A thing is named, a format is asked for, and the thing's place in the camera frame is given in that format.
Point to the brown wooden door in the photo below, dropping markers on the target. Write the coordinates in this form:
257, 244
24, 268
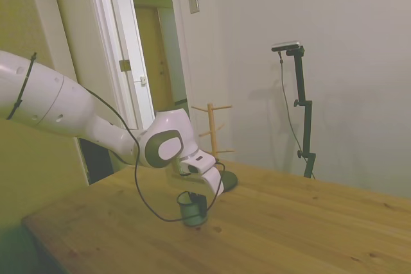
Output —
151, 62

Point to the beige wall switch plate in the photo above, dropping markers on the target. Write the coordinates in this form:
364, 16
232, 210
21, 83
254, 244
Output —
193, 2

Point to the white door frame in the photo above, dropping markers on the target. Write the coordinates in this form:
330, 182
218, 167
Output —
109, 46

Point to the wooden mug tree stand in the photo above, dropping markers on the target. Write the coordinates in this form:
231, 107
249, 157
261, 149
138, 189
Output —
212, 133

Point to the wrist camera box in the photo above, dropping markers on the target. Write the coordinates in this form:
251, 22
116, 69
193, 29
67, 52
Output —
182, 168

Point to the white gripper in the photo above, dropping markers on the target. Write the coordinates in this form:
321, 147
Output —
213, 181

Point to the teal enamel mug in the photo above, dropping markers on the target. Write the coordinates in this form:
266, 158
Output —
192, 217

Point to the black jointed camera stand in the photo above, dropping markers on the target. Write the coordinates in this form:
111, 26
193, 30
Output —
306, 120

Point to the grey exterior camera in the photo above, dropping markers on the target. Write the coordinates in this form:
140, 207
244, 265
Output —
286, 46

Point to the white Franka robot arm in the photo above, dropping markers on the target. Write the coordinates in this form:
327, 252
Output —
64, 104

